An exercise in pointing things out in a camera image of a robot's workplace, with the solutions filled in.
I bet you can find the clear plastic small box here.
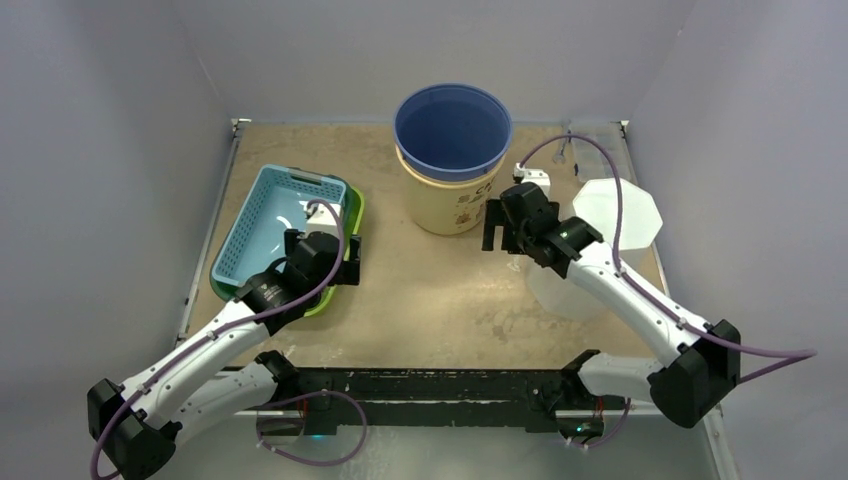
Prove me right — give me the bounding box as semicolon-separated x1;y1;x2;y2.
568;120;633;183

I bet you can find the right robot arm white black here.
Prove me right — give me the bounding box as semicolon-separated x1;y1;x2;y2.
482;182;741;428

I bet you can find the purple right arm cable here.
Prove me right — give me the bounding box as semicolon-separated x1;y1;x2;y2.
517;134;817;386

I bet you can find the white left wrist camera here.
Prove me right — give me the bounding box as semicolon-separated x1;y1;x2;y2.
304;202;344;237

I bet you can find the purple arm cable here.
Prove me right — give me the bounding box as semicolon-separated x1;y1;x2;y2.
89;198;349;480
517;134;817;386

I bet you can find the light blue perforated basket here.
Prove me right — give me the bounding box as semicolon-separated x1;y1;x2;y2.
211;164;350;289

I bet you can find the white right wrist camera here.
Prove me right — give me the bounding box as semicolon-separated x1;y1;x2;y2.
513;163;551;196

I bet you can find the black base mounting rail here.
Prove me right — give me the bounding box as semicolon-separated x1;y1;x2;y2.
248;367;624;436

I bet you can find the cream printed bucket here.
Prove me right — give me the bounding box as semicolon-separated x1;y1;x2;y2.
395;146;504;235

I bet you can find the blue round bucket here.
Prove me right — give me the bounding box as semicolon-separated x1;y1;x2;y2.
392;83;513;182

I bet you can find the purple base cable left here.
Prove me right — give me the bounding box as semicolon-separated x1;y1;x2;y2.
254;390;369;468

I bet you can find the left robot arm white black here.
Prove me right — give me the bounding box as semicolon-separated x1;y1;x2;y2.
87;229;361;479

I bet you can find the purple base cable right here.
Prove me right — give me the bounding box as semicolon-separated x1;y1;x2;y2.
563;397;634;452

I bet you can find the lime green tray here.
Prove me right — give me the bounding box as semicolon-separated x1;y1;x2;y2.
305;184;364;317

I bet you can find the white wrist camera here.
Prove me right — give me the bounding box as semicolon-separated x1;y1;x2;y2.
513;163;551;196
304;202;344;237

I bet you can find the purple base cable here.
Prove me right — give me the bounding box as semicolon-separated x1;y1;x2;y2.
563;397;634;452
254;390;369;468

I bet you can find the white octagonal large container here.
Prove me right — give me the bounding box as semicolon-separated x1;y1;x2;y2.
526;177;664;324

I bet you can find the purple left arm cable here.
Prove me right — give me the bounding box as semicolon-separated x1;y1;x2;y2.
89;198;349;480

